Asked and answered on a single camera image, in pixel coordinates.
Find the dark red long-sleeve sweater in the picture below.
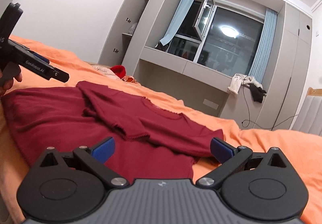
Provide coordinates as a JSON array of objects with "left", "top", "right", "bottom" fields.
[{"left": 1, "top": 81, "right": 223, "bottom": 182}]

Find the bright red hat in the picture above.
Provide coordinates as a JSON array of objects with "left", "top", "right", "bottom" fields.
[{"left": 110, "top": 65, "right": 126, "bottom": 79}]

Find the black garment on ledge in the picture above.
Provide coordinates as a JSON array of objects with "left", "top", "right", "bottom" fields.
[{"left": 249, "top": 84, "right": 267, "bottom": 103}]

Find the open grey wardrobe door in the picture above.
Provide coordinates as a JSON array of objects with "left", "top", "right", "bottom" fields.
[{"left": 98, "top": 0, "right": 146, "bottom": 67}]

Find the left light blue curtain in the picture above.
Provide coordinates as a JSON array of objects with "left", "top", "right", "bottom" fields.
[{"left": 159, "top": 0, "right": 194, "bottom": 46}]

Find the pink patterned cloth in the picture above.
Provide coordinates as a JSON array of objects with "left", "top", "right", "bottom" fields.
[{"left": 91, "top": 64, "right": 120, "bottom": 80}]

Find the grey built-in wardrobe unit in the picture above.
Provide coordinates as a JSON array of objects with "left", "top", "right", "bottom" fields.
[{"left": 121, "top": 0, "right": 312, "bottom": 130}]

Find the white garment on ledge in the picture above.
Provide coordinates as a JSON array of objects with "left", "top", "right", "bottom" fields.
[{"left": 228, "top": 74, "right": 263, "bottom": 95}]

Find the orange bed duvet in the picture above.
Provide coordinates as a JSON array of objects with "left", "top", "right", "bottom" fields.
[{"left": 1, "top": 36, "right": 321, "bottom": 223}]

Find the grey padded wooden headboard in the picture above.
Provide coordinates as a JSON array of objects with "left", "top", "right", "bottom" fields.
[{"left": 291, "top": 87, "right": 322, "bottom": 136}]

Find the white wall socket plate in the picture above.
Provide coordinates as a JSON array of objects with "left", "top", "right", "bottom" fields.
[{"left": 202, "top": 99, "right": 219, "bottom": 110}]

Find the clear plastic bag on shelf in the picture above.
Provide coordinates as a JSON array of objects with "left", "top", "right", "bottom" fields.
[{"left": 128, "top": 23, "right": 137, "bottom": 35}]

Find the person left hand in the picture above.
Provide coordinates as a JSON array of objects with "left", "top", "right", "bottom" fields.
[{"left": 0, "top": 73, "right": 22, "bottom": 96}]

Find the open window sash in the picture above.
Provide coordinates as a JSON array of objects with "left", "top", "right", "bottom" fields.
[{"left": 193, "top": 0, "right": 215, "bottom": 41}]

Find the light blue curtain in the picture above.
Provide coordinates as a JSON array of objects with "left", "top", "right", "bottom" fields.
[
  {"left": 159, "top": 0, "right": 194, "bottom": 46},
  {"left": 248, "top": 8, "right": 278, "bottom": 83}
]

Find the right light blue curtain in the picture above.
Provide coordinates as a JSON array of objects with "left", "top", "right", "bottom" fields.
[{"left": 248, "top": 8, "right": 278, "bottom": 83}]

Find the large dark window pane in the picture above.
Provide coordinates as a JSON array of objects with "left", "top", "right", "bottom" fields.
[{"left": 198, "top": 7, "right": 263, "bottom": 77}]

